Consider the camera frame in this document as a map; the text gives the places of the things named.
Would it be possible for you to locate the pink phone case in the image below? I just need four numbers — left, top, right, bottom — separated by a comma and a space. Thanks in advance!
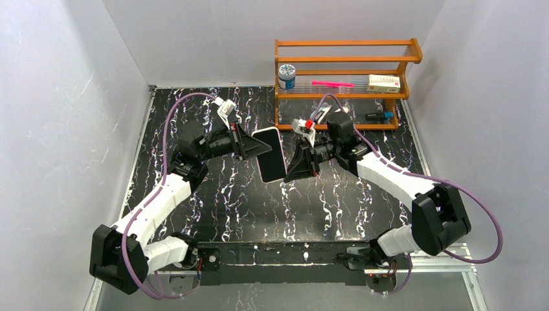
251, 127, 289, 184

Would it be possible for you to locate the black smartphone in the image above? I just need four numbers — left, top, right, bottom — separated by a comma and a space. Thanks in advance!
252, 130, 287, 181

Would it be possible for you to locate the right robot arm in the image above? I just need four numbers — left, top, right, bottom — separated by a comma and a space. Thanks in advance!
284, 111, 471, 261

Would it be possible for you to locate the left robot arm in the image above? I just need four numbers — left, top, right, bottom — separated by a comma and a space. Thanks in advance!
89, 121, 272, 295

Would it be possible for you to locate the teal white stapler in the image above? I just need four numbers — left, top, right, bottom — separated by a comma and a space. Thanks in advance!
309, 103, 331, 124

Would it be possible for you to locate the black blue marker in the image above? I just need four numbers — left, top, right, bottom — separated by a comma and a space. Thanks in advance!
365, 111, 394, 121

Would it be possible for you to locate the pink pen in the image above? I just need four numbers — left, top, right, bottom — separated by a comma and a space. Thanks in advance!
311, 80, 355, 88

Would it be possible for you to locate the blue white round jar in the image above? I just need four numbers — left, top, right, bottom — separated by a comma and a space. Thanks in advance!
278, 63, 297, 89

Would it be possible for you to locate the orange wooden shelf rack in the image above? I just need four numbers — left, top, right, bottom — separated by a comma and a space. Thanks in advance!
274, 38, 423, 131

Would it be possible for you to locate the white red small box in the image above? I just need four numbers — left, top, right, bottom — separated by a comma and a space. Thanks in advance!
367, 75, 401, 93

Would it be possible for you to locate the black base bar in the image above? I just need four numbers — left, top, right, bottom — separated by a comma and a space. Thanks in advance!
197, 241, 375, 286

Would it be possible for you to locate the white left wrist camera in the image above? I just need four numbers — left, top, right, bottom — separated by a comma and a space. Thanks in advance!
214, 97, 236, 129

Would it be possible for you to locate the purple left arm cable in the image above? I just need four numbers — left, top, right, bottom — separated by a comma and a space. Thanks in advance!
120, 92, 219, 300

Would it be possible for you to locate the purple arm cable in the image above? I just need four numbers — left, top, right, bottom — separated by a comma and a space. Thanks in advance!
308, 93, 504, 295
120, 92, 219, 300

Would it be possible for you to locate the aluminium frame rail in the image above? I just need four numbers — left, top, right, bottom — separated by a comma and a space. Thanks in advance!
398, 243, 477, 273

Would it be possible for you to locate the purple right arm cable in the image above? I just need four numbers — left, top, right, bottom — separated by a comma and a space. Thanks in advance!
308, 93, 504, 295

